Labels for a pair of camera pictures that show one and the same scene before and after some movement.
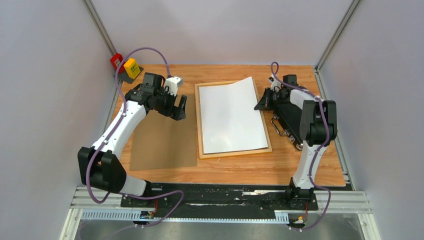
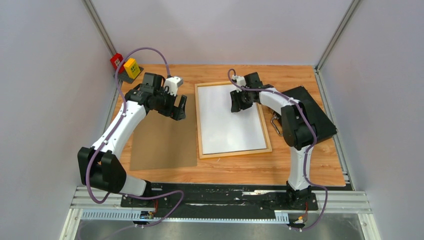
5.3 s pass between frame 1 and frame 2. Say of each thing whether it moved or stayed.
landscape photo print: stayed
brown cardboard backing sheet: stayed
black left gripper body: stayed
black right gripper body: moved
